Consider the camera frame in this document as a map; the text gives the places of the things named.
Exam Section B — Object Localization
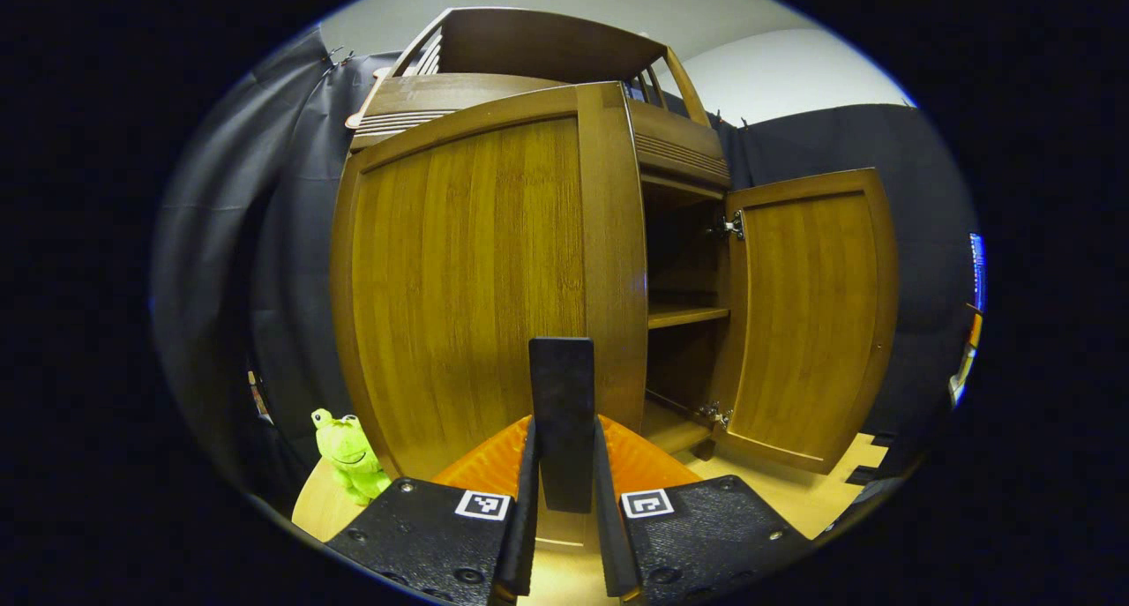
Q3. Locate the wooden shoe cabinet door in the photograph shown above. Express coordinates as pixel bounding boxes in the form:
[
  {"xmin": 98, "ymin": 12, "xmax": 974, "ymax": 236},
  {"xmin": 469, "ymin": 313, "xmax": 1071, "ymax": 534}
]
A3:
[
  {"xmin": 329, "ymin": 81, "xmax": 650, "ymax": 550},
  {"xmin": 710, "ymin": 168, "xmax": 899, "ymax": 475}
]

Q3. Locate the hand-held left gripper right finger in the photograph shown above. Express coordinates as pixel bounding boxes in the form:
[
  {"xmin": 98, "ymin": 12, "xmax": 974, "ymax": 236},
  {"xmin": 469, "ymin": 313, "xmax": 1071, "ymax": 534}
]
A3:
[{"xmin": 593, "ymin": 415, "xmax": 812, "ymax": 606}]

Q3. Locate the wooden double-door shoe cabinet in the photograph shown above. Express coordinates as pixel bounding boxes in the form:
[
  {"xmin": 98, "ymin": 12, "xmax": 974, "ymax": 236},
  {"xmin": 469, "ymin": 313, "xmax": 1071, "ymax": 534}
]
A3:
[{"xmin": 344, "ymin": 6, "xmax": 737, "ymax": 461}]

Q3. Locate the green frog plush toy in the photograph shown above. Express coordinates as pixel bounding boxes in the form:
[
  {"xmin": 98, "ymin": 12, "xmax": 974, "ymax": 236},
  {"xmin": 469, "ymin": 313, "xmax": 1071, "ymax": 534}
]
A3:
[{"xmin": 310, "ymin": 408, "xmax": 392, "ymax": 507}]

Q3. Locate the wooden inner shelf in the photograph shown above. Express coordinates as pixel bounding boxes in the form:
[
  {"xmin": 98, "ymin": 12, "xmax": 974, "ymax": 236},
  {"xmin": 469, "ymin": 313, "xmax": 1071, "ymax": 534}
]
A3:
[{"xmin": 648, "ymin": 304, "xmax": 731, "ymax": 330}]

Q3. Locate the black door handle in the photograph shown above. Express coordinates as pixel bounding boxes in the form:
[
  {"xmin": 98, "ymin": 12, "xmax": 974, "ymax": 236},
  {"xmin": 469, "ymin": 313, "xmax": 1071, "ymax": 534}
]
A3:
[{"xmin": 528, "ymin": 337, "xmax": 595, "ymax": 513}]

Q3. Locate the wooden drawer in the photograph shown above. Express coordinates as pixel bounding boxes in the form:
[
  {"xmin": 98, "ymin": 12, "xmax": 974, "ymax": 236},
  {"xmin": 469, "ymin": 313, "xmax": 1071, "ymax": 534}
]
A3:
[{"xmin": 348, "ymin": 71, "xmax": 733, "ymax": 188}]

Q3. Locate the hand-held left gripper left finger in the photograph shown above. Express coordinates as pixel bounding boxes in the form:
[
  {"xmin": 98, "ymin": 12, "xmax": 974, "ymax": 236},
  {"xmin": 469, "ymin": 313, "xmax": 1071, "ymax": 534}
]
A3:
[{"xmin": 323, "ymin": 415, "xmax": 541, "ymax": 606}]

